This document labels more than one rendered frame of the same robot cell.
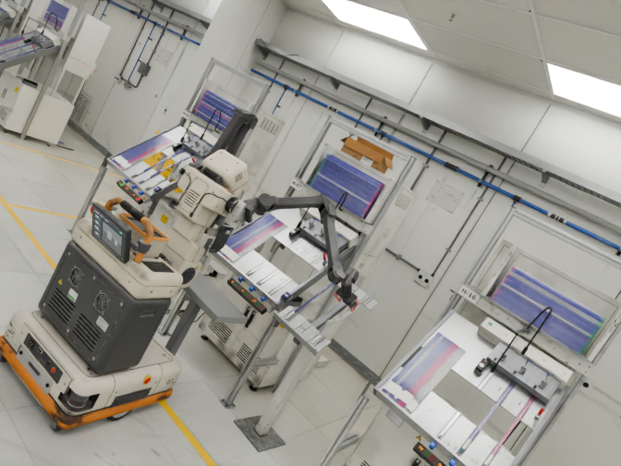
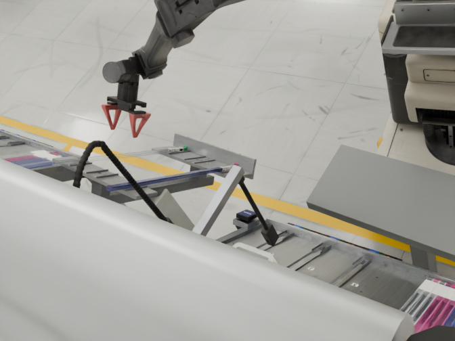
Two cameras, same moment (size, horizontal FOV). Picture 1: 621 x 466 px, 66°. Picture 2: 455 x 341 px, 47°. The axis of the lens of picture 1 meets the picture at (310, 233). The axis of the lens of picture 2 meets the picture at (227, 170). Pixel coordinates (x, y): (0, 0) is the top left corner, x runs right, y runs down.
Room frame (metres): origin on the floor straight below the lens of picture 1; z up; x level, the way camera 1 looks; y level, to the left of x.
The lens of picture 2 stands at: (3.55, 0.28, 1.93)
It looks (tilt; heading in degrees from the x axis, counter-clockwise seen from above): 47 degrees down; 202
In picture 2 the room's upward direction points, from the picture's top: 30 degrees counter-clockwise
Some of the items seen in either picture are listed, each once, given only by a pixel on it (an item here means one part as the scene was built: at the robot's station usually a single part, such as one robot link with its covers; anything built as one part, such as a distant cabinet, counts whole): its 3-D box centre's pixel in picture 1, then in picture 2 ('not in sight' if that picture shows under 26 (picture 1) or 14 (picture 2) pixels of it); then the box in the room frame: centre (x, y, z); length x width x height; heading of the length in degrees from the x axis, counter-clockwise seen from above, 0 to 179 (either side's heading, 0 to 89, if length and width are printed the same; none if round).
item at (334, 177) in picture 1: (347, 186); not in sight; (3.32, -0.07, 1.52); 0.51 x 0.13 x 0.27; 58
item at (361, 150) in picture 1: (374, 154); not in sight; (3.63, -0.13, 1.82); 0.68 x 0.30 x 0.20; 58
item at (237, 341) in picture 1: (269, 325); not in sight; (3.45, -0.08, 0.31); 0.70 x 0.65 x 0.62; 58
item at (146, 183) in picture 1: (169, 196); not in sight; (4.06, 1.23, 0.66); 1.01 x 0.73 x 1.31; 148
